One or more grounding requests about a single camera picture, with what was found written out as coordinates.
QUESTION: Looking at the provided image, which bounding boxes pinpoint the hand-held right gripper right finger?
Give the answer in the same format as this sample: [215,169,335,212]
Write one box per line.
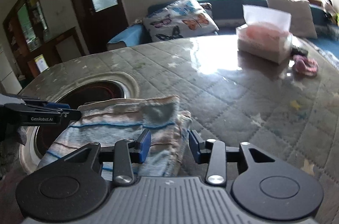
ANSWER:
[189,130,276,185]

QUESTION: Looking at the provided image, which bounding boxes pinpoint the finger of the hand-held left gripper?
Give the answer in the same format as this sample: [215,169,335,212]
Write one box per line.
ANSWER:
[4,105,82,127]
[5,94,71,109]

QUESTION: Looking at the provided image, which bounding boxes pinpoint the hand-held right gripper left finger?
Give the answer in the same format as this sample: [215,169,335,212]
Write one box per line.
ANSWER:
[64,130,151,186]

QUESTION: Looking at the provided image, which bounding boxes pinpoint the striped blue grey pants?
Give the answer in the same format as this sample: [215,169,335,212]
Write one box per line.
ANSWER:
[37,95,192,179]

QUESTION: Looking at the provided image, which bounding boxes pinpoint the yellow paper sheet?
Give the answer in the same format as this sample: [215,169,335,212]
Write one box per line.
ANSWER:
[34,54,48,73]

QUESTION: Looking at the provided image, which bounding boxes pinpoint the round recessed table heater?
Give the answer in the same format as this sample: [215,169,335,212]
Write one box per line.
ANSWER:
[18,72,141,174]

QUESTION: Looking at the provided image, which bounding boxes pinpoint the white cabinet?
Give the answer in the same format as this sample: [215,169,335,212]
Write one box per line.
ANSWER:
[0,44,23,95]

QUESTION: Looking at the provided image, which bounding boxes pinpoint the white flat panel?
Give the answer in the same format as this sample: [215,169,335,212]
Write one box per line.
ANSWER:
[55,36,82,61]

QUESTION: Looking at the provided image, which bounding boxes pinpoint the quilted star table cover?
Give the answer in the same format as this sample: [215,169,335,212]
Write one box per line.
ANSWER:
[16,36,339,214]

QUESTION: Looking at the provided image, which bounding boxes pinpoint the dark wooden shelf cabinet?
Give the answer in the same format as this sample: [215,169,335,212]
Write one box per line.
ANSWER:
[3,0,85,87]

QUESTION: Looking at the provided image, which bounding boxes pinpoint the dark wooden glass door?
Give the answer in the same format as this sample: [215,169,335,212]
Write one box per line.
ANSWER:
[61,0,129,55]

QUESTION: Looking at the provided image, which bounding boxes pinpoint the white tissue box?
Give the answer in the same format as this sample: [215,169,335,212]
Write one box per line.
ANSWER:
[236,5,293,64]

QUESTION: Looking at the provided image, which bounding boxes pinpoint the butterfly print pillow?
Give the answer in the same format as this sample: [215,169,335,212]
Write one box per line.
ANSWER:
[143,0,220,42]

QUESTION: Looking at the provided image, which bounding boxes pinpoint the blue sofa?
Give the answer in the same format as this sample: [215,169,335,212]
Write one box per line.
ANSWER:
[107,0,339,55]

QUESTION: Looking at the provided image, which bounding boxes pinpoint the plain grey pillow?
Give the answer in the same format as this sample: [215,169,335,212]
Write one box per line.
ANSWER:
[265,0,318,39]

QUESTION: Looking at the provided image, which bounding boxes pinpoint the black and white plush toy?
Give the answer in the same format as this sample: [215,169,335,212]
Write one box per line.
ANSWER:
[323,0,335,13]

